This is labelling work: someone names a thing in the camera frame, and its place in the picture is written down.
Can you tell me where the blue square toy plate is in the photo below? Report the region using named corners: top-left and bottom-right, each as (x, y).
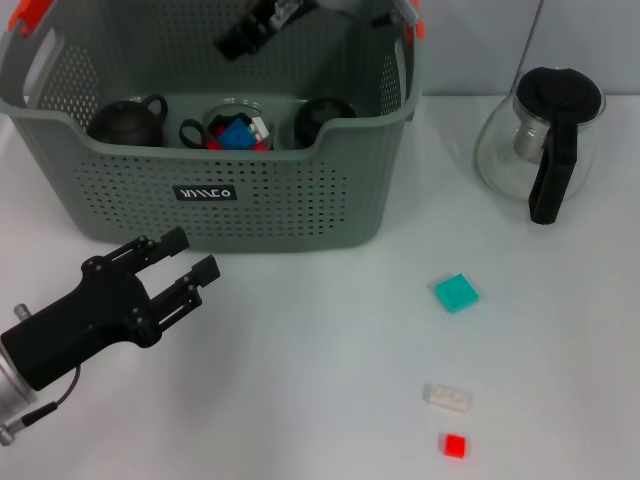
top-left (219, 119), bottom-right (254, 150)

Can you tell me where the teal square toy plate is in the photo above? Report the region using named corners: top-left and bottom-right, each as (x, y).
top-left (432, 273), bottom-right (481, 315)

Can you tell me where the black clay teapot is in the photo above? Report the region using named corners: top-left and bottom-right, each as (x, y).
top-left (87, 93), bottom-right (169, 148)

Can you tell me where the glass teapot black handle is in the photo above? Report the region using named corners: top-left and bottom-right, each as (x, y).
top-left (473, 66), bottom-right (607, 226)

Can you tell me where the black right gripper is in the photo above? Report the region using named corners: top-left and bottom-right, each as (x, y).
top-left (214, 0), bottom-right (321, 62)

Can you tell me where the orange bin handle clip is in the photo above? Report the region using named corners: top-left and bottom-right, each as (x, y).
top-left (399, 0), bottom-right (426, 44)
top-left (8, 0), bottom-right (54, 39)

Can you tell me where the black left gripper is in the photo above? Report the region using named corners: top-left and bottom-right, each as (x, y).
top-left (0, 227), bottom-right (221, 392)

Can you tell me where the red square toy brick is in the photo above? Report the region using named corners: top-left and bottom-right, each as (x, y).
top-left (438, 433), bottom-right (472, 459)

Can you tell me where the grey perforated storage bin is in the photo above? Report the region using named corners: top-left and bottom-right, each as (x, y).
top-left (0, 0), bottom-right (426, 254)

